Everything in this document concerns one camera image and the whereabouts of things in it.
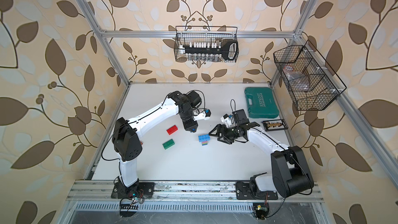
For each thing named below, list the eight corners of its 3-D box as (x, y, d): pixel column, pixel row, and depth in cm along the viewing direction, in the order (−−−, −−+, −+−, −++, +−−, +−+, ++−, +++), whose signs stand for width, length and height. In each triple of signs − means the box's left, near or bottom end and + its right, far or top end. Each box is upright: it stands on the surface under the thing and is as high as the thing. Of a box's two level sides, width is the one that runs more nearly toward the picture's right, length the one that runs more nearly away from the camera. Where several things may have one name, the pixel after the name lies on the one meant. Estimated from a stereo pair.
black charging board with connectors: (264, 130, 98) (266, 127, 95) (262, 122, 102) (264, 119, 98) (285, 130, 98) (288, 127, 95) (282, 122, 102) (285, 118, 98)
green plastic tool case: (249, 120, 104) (252, 114, 98) (243, 93, 119) (245, 87, 113) (277, 120, 104) (281, 114, 98) (268, 93, 119) (271, 87, 113)
